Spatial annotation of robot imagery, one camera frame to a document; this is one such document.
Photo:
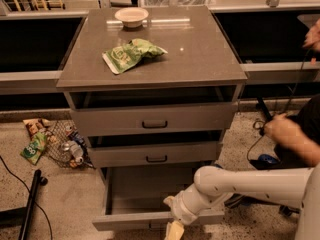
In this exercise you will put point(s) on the white bowl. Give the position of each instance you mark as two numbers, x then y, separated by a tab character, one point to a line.
132	17

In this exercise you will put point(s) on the grey drawer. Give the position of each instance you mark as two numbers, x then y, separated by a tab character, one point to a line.
156	148
134	195
132	112

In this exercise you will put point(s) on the blue croc shoe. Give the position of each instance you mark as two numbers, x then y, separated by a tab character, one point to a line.
268	159

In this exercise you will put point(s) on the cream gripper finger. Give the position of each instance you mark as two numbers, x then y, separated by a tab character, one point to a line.
174	231

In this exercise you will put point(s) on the grey top drawer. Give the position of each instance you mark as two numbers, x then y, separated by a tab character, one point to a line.
132	112

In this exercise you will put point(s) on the green chip bag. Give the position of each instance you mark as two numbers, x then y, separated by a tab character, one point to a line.
123	58

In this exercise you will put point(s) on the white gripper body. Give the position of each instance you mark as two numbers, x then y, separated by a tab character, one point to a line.
180	206

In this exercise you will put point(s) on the grey middle drawer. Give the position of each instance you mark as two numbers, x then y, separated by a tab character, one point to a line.
156	148

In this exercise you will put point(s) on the seated person in black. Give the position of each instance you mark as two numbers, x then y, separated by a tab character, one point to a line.
307	152

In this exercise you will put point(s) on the green snack bag on floor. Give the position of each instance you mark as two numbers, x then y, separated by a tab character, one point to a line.
33	151

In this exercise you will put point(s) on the person's right hand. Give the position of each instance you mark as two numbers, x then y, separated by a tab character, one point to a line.
312	38

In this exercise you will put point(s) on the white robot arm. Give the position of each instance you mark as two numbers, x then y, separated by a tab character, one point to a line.
296	188

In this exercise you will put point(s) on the brown snack bag on floor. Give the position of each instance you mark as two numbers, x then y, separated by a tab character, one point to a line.
37	125

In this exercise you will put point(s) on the person's left hand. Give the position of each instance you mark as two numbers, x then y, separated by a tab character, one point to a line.
283	131

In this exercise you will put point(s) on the grey bottom drawer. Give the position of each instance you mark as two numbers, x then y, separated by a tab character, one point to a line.
134	195

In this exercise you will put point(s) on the black stand leg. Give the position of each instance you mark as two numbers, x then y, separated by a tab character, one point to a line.
22	216

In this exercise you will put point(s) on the wire mesh basket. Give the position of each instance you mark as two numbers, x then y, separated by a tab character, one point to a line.
62	131

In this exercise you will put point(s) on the grey drawer cabinet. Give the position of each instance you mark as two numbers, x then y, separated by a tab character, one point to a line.
197	54

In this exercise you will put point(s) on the plastic bottle in basket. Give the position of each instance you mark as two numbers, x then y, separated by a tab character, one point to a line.
73	148

